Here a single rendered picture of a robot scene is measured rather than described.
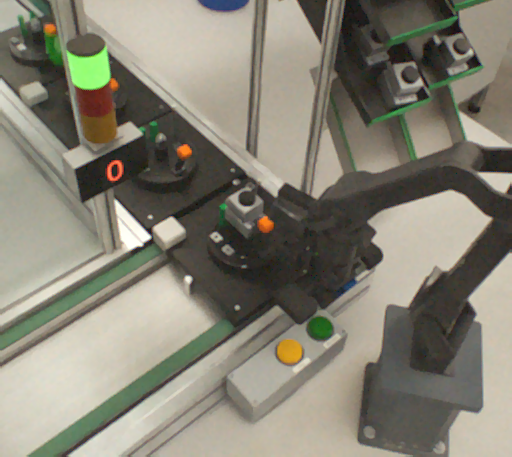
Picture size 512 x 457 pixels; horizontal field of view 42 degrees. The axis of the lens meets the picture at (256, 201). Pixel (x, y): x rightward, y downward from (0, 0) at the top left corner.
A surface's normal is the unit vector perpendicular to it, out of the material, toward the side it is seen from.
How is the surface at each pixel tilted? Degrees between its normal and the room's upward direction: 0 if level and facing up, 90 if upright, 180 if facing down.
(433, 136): 45
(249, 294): 0
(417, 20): 25
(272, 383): 0
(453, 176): 90
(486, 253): 90
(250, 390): 0
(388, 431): 90
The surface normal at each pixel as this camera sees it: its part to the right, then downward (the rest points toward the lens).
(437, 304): -0.38, 0.23
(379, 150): 0.40, 0.00
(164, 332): 0.05, -0.67
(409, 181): -0.55, 0.61
